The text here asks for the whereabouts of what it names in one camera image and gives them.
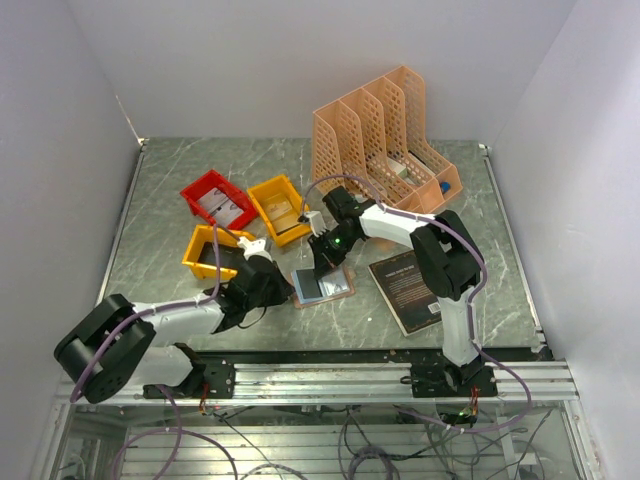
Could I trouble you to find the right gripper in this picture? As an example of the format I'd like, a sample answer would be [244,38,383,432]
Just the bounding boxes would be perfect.
[307,226,358,280]

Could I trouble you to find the silver VIP credit card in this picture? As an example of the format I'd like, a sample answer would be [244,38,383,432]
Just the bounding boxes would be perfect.
[318,268,350,297]

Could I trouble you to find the red plastic bin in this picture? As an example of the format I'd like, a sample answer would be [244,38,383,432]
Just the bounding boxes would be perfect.
[180,170,258,230]

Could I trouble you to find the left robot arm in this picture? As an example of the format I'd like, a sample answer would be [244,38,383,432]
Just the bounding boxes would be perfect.
[54,256,294,404]

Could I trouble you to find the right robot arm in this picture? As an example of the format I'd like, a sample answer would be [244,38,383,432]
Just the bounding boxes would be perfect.
[299,187,488,396]

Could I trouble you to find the beige cards in yellow bin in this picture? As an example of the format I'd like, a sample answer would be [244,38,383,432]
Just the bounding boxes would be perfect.
[263,194,298,235]

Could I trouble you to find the silver cards in red bin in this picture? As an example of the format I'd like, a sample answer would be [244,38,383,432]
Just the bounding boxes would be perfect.
[197,188,244,228]

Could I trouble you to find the black item in yellow bin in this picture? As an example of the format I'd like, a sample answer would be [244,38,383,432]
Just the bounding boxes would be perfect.
[197,242,245,270]

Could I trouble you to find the black book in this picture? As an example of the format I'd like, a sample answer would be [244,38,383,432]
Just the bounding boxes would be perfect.
[369,251,441,337]

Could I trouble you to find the orange plastic file organizer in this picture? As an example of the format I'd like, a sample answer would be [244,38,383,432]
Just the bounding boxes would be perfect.
[311,66,463,213]

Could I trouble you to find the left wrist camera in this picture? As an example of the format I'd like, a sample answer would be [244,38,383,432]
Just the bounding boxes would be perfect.
[237,236,273,261]

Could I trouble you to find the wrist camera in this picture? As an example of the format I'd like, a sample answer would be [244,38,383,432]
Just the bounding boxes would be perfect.
[298,210,328,237]
[237,236,273,261]

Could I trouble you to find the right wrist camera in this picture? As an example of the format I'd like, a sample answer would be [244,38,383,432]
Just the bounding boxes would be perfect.
[298,210,328,237]

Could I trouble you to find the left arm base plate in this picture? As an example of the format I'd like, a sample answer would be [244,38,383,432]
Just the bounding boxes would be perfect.
[143,363,236,400]

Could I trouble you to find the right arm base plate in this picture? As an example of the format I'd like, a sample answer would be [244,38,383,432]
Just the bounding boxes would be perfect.
[400,358,498,398]

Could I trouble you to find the aluminium mounting rail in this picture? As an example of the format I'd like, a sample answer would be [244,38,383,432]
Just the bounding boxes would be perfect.
[53,362,581,405]

